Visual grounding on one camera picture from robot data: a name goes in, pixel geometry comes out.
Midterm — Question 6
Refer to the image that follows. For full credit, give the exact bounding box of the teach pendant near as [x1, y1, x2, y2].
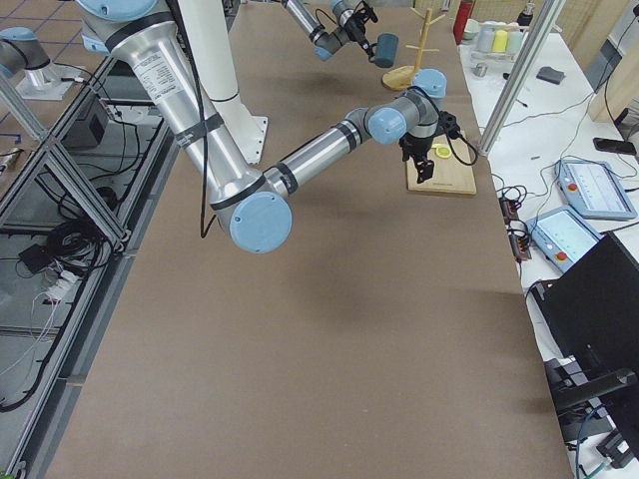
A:
[526, 206, 602, 272]

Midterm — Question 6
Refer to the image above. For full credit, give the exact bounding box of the yellow cup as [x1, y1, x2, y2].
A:
[491, 29, 508, 54]

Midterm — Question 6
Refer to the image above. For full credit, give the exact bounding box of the teach pendant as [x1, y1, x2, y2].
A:
[526, 206, 602, 272]
[556, 160, 638, 221]

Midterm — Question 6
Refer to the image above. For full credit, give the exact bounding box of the black smartphone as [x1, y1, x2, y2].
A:
[593, 137, 637, 156]

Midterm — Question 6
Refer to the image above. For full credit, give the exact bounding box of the wooden cup storage rack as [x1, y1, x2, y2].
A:
[381, 7, 445, 91]

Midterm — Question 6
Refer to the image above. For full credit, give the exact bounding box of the light blue cup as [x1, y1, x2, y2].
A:
[476, 25, 495, 53]

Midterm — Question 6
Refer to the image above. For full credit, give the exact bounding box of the red bottle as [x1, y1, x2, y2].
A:
[453, 0, 474, 45]

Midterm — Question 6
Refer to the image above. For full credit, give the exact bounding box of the teach pendant far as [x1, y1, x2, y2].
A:
[556, 160, 638, 221]

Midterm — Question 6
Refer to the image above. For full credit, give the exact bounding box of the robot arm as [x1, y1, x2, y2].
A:
[81, 1, 447, 253]
[281, 0, 378, 62]

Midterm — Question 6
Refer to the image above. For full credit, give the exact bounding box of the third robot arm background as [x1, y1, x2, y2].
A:
[1, 27, 74, 101]

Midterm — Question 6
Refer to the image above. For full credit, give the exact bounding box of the lemon slice on knife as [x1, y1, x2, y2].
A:
[432, 144, 452, 159]

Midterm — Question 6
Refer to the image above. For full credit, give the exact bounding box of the blue cup with handle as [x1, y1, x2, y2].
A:
[373, 33, 398, 68]

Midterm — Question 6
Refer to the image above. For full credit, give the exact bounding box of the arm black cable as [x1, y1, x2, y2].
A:
[164, 0, 221, 240]

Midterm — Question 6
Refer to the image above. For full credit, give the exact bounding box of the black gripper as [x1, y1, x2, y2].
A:
[346, 2, 378, 64]
[398, 112, 458, 184]

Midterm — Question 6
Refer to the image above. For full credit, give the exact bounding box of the bamboo cutting board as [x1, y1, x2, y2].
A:
[405, 135, 477, 196]

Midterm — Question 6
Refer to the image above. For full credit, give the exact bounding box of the aluminium frame post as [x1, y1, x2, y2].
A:
[477, 0, 566, 157]

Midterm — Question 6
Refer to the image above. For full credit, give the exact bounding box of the black monitor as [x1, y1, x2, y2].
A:
[532, 234, 638, 372]

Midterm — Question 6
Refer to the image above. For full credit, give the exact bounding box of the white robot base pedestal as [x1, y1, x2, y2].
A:
[178, 0, 268, 164]

